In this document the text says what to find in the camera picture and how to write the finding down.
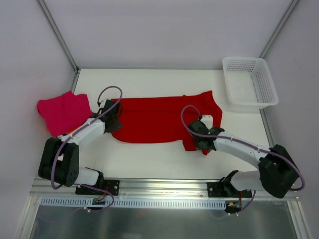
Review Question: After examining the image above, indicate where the red t shirt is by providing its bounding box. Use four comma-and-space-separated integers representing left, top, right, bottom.
112, 91, 223, 151

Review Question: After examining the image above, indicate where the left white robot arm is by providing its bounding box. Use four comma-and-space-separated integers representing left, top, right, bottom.
38, 100, 123, 194

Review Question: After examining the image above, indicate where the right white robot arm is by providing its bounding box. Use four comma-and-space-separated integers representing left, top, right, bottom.
187, 119, 301, 199

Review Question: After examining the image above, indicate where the folded pink t shirt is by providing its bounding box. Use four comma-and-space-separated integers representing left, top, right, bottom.
36, 91, 92, 137

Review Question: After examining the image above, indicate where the white plastic basket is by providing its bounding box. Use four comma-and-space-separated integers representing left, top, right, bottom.
222, 57, 279, 113

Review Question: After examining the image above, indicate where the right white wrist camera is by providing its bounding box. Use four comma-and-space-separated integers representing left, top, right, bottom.
200, 115, 213, 129

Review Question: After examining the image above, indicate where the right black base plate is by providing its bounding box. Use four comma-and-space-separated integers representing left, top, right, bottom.
207, 182, 253, 198

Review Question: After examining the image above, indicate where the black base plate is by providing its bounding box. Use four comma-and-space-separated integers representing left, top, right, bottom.
75, 178, 120, 196
207, 182, 253, 198

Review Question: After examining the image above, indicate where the white slotted cable duct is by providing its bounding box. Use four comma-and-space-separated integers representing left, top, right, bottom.
40, 197, 226, 211

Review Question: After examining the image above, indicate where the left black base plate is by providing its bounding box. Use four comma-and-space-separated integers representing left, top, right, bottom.
75, 178, 120, 196

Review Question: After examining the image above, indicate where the aluminium mounting rail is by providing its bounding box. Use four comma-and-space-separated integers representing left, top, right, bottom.
29, 175, 299, 201

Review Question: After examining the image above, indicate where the right aluminium frame post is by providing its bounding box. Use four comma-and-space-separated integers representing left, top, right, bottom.
259, 0, 301, 59

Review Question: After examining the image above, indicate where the aluminium frame post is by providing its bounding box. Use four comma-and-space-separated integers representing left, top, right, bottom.
36, 0, 79, 74
259, 0, 301, 59

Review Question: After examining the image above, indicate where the left aluminium frame post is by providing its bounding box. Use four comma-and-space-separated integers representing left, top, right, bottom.
36, 0, 79, 74

